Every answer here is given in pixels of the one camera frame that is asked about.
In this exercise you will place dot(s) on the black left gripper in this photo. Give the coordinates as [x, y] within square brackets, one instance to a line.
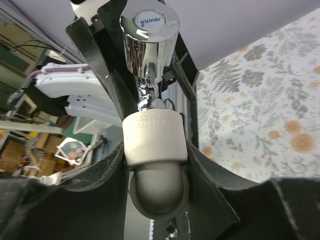
[103, 13]

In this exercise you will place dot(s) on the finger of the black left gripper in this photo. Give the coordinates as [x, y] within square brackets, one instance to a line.
[186, 73]

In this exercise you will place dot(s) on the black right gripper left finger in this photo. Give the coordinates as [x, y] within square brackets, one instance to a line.
[88, 206]

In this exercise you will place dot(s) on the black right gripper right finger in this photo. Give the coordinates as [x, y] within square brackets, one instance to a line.
[224, 206]

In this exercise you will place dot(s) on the white elbow fitting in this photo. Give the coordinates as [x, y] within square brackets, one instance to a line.
[155, 150]

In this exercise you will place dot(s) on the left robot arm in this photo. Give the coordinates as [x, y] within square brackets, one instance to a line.
[74, 89]

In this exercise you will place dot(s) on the floral patterned table mat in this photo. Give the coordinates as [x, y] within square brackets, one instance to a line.
[258, 109]

